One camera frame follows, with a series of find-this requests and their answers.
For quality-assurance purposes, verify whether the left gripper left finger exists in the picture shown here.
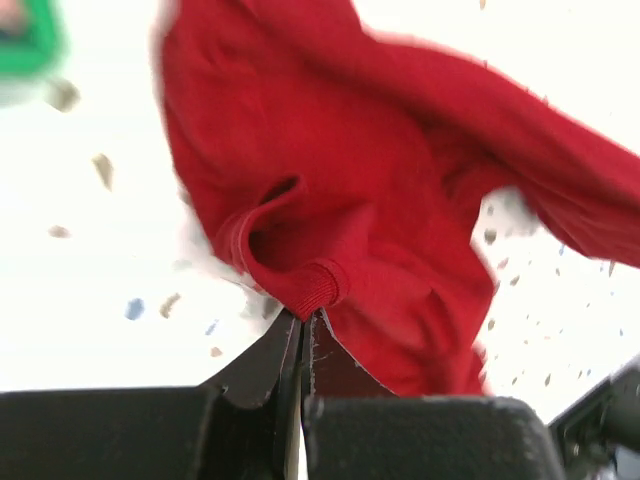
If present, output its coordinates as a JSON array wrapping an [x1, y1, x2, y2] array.
[[199, 310, 303, 479]]

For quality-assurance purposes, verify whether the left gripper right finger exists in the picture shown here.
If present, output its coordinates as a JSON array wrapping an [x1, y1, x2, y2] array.
[[302, 310, 400, 479]]

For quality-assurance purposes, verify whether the red t shirt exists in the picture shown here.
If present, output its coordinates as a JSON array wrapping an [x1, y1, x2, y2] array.
[[159, 1, 639, 396]]

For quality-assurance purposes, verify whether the green plastic bin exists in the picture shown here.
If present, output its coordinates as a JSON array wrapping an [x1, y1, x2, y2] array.
[[1, 0, 65, 107]]

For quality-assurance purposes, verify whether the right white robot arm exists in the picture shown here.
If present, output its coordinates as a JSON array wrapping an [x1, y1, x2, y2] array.
[[549, 357, 639, 479]]

